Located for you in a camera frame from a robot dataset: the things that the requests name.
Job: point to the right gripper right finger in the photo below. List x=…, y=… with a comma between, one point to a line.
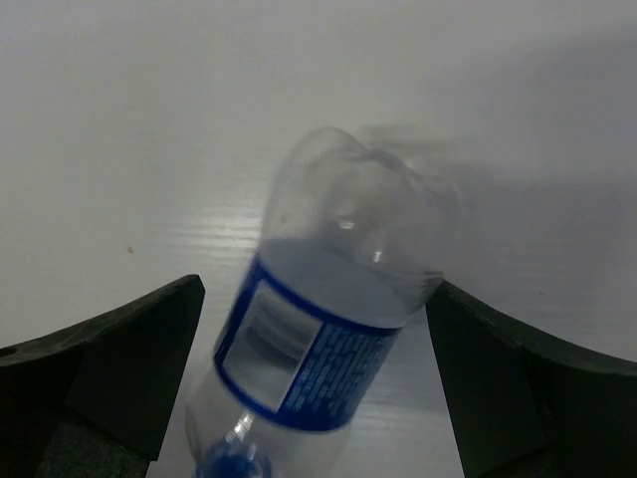
x=524, y=403

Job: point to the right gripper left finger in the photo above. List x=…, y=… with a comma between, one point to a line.
x=95, y=399

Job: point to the blue label bottle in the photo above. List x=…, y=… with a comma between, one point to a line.
x=355, y=235

